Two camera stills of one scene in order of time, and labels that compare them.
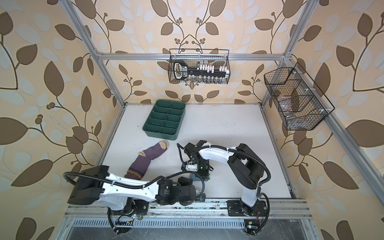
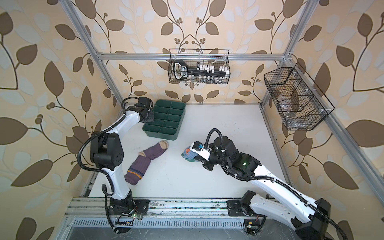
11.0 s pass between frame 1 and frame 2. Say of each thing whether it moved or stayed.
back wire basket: stayed
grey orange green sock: moved
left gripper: moved
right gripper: moved
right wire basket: stayed
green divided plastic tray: stayed
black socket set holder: stayed
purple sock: stayed
